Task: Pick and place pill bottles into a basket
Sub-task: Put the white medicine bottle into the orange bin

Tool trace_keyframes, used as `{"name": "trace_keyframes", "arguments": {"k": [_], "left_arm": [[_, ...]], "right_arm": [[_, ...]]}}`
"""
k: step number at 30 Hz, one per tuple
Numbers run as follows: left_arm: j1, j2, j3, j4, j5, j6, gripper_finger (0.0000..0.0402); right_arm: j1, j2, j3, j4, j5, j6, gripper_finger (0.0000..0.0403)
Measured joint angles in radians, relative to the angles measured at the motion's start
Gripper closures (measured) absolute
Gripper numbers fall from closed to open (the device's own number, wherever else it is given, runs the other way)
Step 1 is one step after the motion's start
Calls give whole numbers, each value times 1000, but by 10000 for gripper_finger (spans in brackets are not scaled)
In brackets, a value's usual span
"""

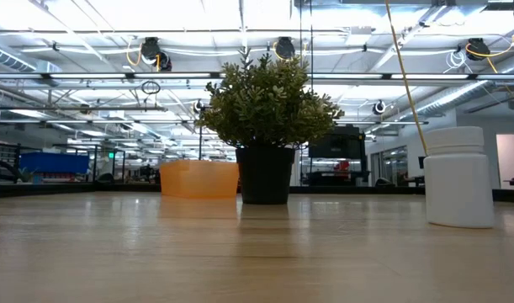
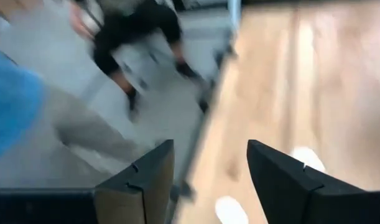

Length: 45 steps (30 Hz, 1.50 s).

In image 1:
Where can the orange plastic basket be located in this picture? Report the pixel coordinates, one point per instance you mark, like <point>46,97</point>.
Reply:
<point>199,179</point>

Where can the large white pill bottle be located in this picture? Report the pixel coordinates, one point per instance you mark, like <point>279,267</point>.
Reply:
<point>458,189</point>

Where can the black plant pot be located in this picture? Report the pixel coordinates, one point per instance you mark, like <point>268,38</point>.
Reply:
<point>265,177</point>

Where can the green artificial plant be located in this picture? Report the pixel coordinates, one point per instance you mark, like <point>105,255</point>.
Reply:
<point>265,105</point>

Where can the black monitor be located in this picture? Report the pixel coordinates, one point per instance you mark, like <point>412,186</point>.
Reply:
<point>336,145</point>

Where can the red object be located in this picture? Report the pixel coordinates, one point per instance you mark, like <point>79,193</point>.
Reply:
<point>343,166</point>

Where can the long ceiling light strip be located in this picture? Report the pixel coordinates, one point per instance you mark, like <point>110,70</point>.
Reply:
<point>113,76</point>
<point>429,76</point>

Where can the white board panel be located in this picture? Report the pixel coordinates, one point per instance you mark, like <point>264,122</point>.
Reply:
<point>509,155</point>

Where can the black storage rack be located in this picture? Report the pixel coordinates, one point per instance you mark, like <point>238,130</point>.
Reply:
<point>2,166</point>

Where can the silver ventilation duct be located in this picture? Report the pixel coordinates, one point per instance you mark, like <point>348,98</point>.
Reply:
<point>454,97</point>

